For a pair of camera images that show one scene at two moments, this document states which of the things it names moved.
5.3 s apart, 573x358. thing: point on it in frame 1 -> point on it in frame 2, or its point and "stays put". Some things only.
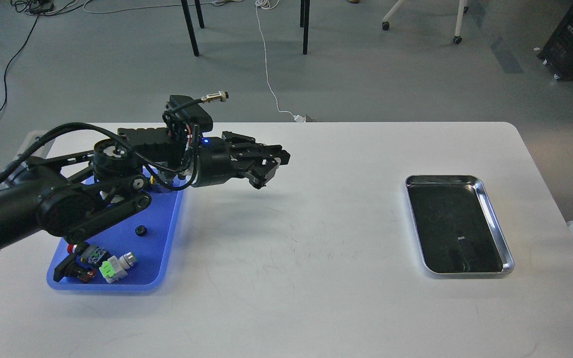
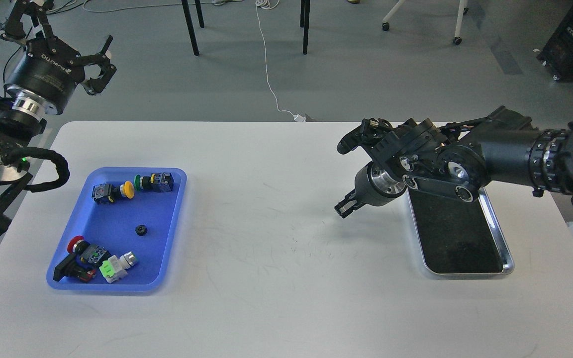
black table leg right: (304, 21) stays put
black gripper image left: (217, 161) -> (48, 68)
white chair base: (463, 8) stays put
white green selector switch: (114, 269) stays put
